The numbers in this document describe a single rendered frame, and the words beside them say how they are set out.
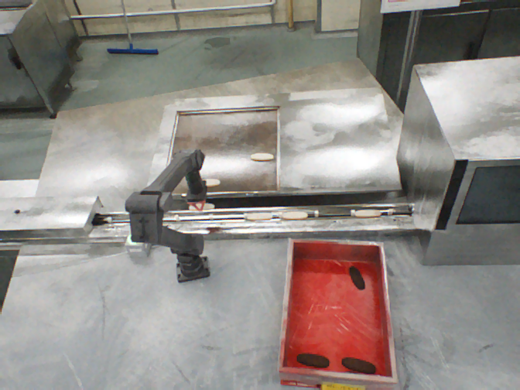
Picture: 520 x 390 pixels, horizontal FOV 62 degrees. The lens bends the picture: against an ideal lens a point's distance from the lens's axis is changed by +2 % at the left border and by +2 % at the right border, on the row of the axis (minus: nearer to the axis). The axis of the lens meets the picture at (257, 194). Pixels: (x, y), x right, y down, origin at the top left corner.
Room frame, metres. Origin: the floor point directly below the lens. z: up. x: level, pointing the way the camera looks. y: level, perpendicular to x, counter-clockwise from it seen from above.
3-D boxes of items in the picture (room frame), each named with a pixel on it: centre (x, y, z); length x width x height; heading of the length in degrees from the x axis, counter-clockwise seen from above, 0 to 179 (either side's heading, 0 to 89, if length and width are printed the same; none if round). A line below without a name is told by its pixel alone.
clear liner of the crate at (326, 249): (0.68, -0.20, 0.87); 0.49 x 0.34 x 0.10; 167
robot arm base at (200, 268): (0.94, 0.27, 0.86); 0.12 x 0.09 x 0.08; 96
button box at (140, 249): (1.07, 0.48, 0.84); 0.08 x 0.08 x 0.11; 82
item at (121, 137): (1.69, 0.12, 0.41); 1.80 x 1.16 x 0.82; 96
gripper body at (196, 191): (1.16, 0.22, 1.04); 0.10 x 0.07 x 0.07; 172
